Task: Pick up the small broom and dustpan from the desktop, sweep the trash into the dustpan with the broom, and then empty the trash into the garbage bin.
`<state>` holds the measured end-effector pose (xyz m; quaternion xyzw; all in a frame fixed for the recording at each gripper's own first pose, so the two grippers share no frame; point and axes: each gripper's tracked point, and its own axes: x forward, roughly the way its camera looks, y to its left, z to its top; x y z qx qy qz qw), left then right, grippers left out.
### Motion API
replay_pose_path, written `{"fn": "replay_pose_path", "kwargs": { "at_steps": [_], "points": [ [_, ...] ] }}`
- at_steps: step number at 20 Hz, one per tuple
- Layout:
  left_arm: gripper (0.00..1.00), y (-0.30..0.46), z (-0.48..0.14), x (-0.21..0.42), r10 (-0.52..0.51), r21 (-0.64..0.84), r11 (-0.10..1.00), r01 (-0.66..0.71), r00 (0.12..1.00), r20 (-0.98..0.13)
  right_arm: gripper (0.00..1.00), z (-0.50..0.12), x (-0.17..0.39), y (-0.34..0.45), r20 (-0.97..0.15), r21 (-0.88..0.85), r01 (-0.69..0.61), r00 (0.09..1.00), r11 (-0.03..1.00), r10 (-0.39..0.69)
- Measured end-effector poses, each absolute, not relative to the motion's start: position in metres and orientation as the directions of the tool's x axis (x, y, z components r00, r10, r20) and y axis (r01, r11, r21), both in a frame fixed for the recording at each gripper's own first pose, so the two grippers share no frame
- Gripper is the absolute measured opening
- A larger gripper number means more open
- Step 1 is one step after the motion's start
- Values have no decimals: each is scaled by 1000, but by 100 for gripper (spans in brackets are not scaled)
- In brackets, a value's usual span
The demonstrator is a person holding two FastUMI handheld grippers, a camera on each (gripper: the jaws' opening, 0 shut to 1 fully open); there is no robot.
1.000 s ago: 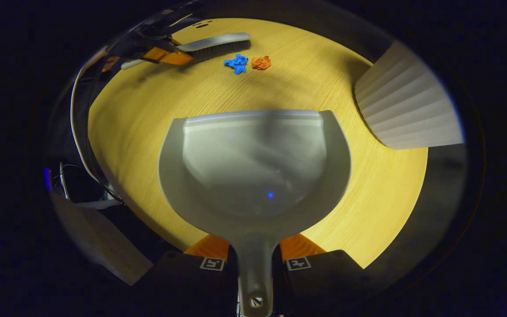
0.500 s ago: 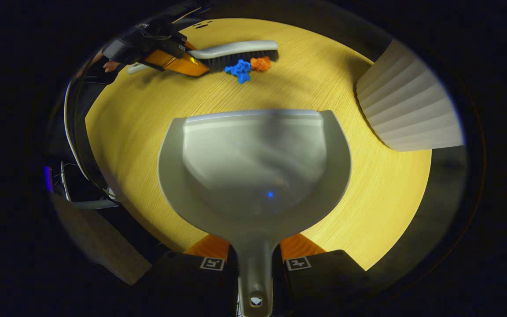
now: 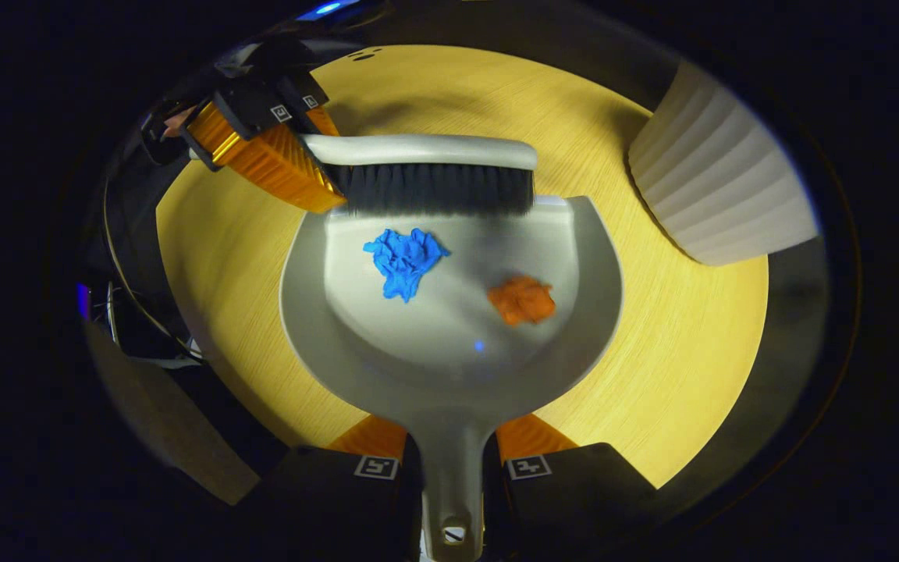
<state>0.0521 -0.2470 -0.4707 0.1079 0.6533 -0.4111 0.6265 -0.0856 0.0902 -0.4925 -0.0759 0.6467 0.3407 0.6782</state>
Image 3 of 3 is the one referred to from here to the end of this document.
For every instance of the blue paper trash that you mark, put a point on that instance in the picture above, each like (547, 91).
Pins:
(404, 261)

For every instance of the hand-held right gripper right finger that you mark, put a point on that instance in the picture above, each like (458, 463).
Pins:
(566, 507)

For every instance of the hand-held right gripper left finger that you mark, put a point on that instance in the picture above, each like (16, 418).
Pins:
(340, 507)

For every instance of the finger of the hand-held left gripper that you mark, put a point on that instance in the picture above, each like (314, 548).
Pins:
(310, 97)
(270, 160)

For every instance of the white dustpan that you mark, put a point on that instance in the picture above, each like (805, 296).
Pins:
(449, 343)

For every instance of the orange paper trash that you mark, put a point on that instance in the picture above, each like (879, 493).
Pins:
(522, 300)

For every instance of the wooden desktop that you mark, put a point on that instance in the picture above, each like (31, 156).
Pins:
(676, 351)

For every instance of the white ribbed garbage bin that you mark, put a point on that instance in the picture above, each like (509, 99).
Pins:
(723, 179)

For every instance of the small white broom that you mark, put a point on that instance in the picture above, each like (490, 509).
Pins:
(426, 152)

